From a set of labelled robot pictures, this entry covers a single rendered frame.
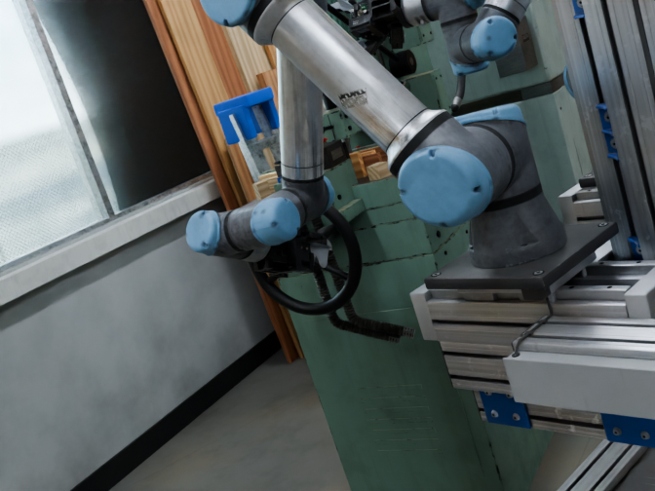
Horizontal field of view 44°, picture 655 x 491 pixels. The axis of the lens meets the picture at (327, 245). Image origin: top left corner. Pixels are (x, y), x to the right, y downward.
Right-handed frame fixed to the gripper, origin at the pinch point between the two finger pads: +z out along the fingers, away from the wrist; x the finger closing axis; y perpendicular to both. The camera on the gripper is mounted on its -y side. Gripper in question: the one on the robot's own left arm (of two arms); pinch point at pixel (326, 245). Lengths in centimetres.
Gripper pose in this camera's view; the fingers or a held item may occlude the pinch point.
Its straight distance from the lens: 164.8
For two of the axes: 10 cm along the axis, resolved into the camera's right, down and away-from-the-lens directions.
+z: 6.2, 1.3, 7.7
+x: 7.8, -1.7, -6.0
